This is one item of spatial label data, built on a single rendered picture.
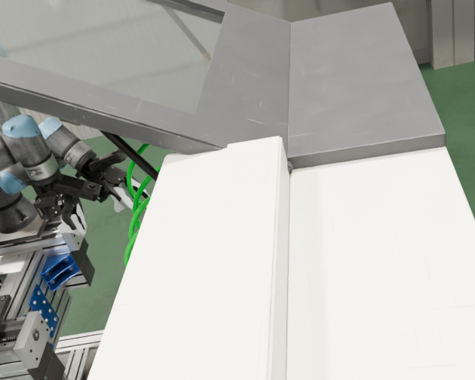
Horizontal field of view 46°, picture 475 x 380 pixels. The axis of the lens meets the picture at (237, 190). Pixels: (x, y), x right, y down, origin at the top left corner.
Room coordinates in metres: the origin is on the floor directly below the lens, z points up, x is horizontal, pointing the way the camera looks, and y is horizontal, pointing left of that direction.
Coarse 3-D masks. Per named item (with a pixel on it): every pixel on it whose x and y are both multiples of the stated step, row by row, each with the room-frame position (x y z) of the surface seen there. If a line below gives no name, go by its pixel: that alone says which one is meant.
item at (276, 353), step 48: (240, 144) 0.87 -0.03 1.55; (192, 192) 0.76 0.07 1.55; (240, 192) 0.72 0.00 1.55; (288, 192) 0.78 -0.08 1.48; (144, 240) 0.67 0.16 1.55; (192, 240) 0.64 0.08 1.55; (240, 240) 0.61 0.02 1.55; (288, 240) 0.67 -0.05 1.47; (144, 288) 0.57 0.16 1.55; (192, 288) 0.54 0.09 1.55; (240, 288) 0.51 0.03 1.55; (144, 336) 0.48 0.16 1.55; (192, 336) 0.46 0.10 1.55; (240, 336) 0.44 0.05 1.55
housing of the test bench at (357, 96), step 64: (320, 64) 1.20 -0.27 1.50; (384, 64) 1.11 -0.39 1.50; (320, 128) 0.92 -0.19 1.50; (384, 128) 0.86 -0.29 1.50; (320, 192) 0.76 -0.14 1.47; (384, 192) 0.71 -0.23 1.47; (448, 192) 0.67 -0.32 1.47; (320, 256) 0.61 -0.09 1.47; (384, 256) 0.57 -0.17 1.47; (448, 256) 0.54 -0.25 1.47; (320, 320) 0.50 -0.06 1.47; (384, 320) 0.47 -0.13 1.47; (448, 320) 0.44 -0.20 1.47
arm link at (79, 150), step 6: (78, 144) 1.41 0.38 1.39; (84, 144) 1.42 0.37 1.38; (72, 150) 1.39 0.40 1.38; (78, 150) 1.39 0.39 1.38; (84, 150) 1.40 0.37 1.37; (90, 150) 1.41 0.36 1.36; (66, 156) 1.39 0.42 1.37; (72, 156) 1.39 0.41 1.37; (78, 156) 1.38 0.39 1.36; (84, 156) 1.39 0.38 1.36; (66, 162) 1.40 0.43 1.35; (72, 162) 1.38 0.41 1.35; (78, 162) 1.38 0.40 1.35
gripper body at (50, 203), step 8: (56, 176) 1.22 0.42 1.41; (32, 184) 1.23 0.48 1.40; (40, 184) 1.21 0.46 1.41; (48, 184) 1.22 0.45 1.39; (40, 192) 1.23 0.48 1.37; (48, 192) 1.23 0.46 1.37; (56, 192) 1.22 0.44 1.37; (40, 200) 1.24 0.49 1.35; (48, 200) 1.22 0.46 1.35; (56, 200) 1.21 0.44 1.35; (64, 200) 1.21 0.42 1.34; (72, 200) 1.24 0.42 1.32; (40, 208) 1.23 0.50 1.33; (48, 208) 1.22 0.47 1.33; (56, 208) 1.21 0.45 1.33; (72, 208) 1.22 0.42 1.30; (40, 216) 1.22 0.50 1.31; (48, 216) 1.21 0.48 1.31; (56, 216) 1.22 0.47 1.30
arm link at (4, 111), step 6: (0, 102) 1.71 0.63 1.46; (0, 108) 1.71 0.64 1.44; (6, 108) 1.71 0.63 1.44; (12, 108) 1.73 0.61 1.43; (18, 108) 1.75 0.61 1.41; (0, 114) 1.71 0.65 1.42; (6, 114) 1.71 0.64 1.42; (12, 114) 1.72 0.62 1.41; (18, 114) 1.74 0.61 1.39; (0, 120) 1.71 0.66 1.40; (6, 120) 1.71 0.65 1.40; (0, 126) 1.72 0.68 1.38
